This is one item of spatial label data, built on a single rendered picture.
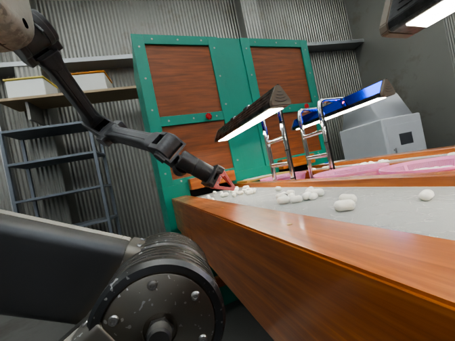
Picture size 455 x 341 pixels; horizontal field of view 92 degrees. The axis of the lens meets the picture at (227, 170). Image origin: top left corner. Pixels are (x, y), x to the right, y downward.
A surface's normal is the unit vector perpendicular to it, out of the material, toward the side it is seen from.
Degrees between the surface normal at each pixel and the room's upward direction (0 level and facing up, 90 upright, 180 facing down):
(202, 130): 90
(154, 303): 88
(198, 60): 90
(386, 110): 71
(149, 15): 90
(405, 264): 0
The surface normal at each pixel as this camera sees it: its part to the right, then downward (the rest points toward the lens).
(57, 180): 0.23, -0.05
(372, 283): -0.91, 0.19
